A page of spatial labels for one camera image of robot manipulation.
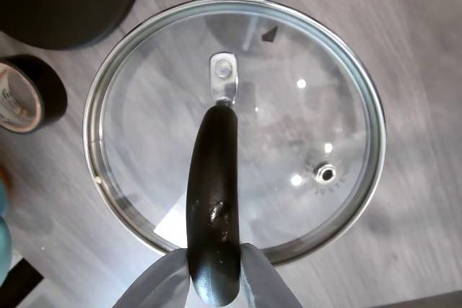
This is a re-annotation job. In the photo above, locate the grey taped gripper left finger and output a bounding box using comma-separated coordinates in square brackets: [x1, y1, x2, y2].
[115, 248, 191, 308]

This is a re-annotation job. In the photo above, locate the grey taped gripper right finger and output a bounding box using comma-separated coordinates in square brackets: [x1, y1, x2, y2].
[237, 242, 301, 308]

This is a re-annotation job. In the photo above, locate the glass lid with black handle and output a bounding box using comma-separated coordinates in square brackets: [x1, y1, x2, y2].
[82, 0, 387, 307]

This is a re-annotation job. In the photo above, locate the teal object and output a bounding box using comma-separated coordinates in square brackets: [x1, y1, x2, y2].
[0, 177, 12, 287]

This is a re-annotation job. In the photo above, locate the black tape roll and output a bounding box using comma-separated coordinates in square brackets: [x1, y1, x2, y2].
[0, 54, 69, 136]

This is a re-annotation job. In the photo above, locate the small black triangular scrap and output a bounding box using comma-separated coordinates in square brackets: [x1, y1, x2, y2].
[261, 25, 279, 43]

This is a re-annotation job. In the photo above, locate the black round disc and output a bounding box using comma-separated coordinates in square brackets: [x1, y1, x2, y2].
[0, 0, 147, 51]

